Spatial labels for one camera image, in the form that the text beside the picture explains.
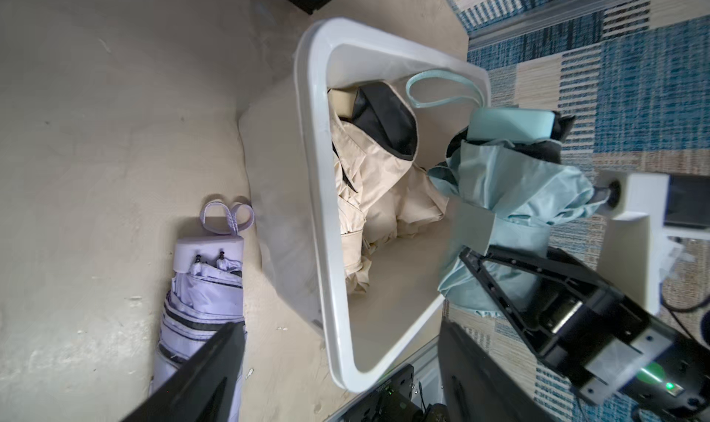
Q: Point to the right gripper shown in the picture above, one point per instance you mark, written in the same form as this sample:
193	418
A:
574	321

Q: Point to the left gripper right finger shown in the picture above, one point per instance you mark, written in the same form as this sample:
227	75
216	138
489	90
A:
475	387

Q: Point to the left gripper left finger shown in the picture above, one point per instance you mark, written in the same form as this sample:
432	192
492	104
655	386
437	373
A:
205	387

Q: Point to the mint green umbrella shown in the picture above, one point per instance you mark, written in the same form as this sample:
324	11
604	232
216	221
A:
505	172

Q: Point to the purple umbrella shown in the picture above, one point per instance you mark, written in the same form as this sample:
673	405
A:
206	291

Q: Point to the cream umbrella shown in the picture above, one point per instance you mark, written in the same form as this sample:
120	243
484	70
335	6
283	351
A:
382	193

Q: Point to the white plastic storage box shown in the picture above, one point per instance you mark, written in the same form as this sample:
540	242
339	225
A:
289	163

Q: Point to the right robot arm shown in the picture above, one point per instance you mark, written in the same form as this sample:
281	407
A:
675	387

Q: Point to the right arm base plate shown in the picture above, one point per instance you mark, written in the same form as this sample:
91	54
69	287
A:
408	394

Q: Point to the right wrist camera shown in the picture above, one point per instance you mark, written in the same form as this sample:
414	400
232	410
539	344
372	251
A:
647	214

